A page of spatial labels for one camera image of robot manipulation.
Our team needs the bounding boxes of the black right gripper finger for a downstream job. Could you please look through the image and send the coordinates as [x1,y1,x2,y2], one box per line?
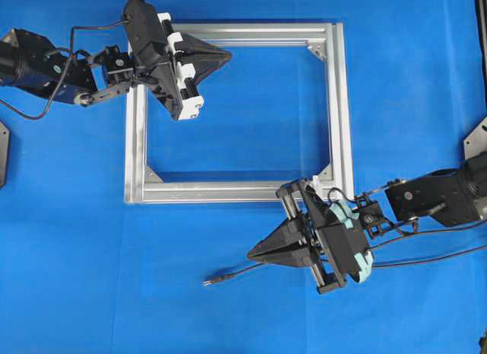
[247,218,304,257]
[247,244,310,267]

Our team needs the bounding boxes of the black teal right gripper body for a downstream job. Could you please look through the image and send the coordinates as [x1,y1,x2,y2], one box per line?
[276,180,374,294]

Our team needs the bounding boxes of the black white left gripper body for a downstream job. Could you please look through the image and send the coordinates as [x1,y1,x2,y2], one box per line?
[123,0,204,121]

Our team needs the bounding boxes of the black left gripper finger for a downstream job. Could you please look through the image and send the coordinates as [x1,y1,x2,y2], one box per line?
[193,60,227,86]
[181,33,232,67]

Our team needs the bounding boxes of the black usb cable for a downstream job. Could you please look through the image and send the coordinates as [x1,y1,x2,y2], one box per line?
[202,224,487,289]

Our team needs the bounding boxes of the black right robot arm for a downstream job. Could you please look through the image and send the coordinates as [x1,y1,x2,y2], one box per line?
[247,152,486,294]

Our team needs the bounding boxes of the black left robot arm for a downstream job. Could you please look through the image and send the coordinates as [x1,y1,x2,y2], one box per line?
[1,0,232,121]

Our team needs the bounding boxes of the white zip tie loop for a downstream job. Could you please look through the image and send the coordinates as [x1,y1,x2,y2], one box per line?
[312,175,323,194]

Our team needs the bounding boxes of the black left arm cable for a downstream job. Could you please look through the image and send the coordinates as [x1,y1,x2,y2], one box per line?
[0,19,130,122]

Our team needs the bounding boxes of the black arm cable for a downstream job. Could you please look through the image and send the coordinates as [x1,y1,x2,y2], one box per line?
[371,244,487,269]
[0,19,130,122]

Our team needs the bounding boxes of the silver aluminium extrusion frame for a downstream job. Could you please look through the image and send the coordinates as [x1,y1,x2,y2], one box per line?
[124,23,354,204]

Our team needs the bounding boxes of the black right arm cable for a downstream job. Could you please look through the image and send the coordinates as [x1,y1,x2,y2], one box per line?
[371,244,487,269]

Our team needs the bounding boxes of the grey right base plate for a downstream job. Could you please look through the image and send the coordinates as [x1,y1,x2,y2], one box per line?
[463,117,487,161]

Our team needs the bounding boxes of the black vertical post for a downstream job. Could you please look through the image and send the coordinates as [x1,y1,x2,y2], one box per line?
[475,0,486,61]

